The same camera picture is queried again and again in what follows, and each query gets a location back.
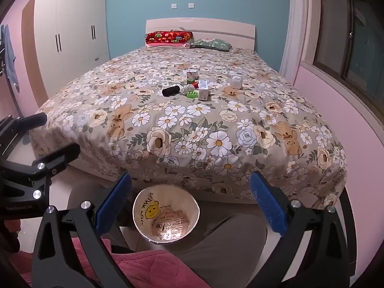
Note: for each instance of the small white cube box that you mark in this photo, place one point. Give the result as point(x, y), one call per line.
point(192, 74)

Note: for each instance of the white bed headboard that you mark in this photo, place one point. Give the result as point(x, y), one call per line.
point(210, 25)

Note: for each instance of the green block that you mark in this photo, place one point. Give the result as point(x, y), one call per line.
point(192, 95)

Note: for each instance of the pink pillow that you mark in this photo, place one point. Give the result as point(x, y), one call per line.
point(168, 46)

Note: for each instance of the white window trim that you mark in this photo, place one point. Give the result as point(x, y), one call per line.
point(295, 21)

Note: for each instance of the blue hanging garment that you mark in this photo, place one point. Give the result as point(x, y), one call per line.
point(9, 57)

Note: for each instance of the crumpled clear wrapper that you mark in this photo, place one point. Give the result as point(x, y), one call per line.
point(186, 88)

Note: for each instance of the small red item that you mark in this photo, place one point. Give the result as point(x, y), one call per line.
point(195, 84)

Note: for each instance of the white jar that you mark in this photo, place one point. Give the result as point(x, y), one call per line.
point(236, 82)

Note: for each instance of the tall white box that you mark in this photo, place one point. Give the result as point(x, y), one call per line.
point(204, 93)

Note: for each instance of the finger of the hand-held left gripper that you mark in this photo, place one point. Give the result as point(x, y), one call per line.
point(60, 156)
point(30, 123)

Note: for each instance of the green floral pillow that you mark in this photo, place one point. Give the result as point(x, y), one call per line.
point(211, 43)

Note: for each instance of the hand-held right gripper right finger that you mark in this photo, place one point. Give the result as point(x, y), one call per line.
point(267, 205)

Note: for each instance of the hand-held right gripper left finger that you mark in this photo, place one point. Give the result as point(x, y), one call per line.
point(113, 205)

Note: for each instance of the dark framed window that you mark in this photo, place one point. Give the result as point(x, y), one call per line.
point(345, 36)

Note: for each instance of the floral bed cover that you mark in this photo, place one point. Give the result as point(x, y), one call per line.
point(180, 132)

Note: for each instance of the small green item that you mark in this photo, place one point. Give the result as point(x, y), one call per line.
point(190, 81)

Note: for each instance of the black cylinder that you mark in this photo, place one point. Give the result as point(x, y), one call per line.
point(171, 91)

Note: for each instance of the pink quilted garment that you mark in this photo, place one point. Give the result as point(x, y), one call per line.
point(144, 271)

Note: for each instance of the white wardrobe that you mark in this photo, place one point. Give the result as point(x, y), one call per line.
point(75, 36)

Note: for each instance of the red patterned pillow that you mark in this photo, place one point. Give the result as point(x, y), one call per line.
point(168, 37)

